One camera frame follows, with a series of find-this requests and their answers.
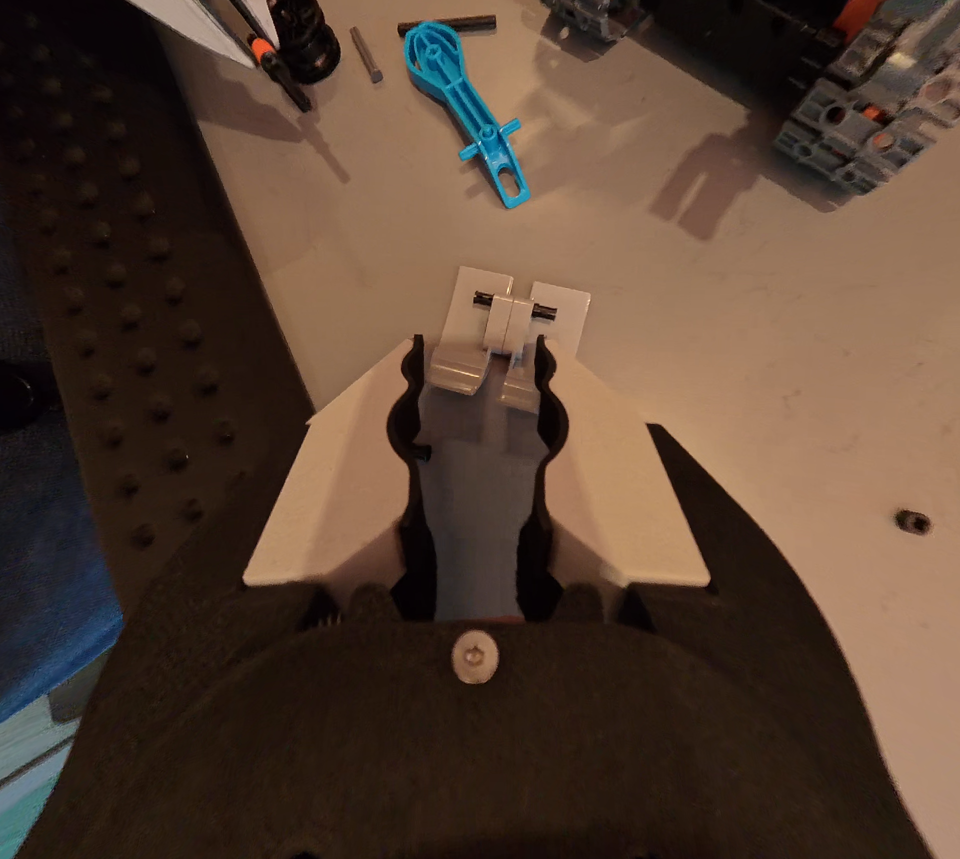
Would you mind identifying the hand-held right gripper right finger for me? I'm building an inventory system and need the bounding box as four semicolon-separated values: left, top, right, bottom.
517;334;711;623

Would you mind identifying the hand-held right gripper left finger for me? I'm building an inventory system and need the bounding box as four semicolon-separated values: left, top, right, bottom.
242;334;438;623

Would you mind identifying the black axle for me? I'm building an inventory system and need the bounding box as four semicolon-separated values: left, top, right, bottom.
180;0;313;113

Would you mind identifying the grey panel hinge assembly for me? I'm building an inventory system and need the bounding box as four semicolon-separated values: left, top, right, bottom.
429;265;592;416

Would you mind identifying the blue plastic separator tool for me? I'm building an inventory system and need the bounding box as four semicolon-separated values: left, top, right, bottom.
403;20;531;210

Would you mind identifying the black spoked wheel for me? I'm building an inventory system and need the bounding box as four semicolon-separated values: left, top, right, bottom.
267;0;342;85

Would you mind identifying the short dark grey axle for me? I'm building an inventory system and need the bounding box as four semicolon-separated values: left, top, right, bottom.
348;26;384;85

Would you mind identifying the black dimpled pad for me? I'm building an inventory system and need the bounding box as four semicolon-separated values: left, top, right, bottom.
0;0;316;613

